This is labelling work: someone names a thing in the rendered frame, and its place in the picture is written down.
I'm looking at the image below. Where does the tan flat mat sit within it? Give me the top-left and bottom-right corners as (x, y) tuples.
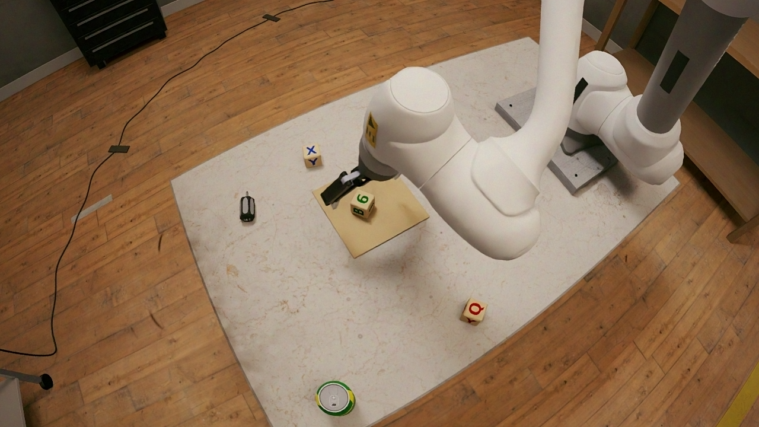
(312, 177), (430, 259)

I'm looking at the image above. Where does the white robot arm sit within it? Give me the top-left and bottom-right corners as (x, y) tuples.
(359, 0), (759, 261)

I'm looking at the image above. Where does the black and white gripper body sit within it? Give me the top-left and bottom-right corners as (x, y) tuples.
(355, 155), (397, 181)

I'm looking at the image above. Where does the green drink can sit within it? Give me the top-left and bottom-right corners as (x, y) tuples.
(316, 381), (356, 416)

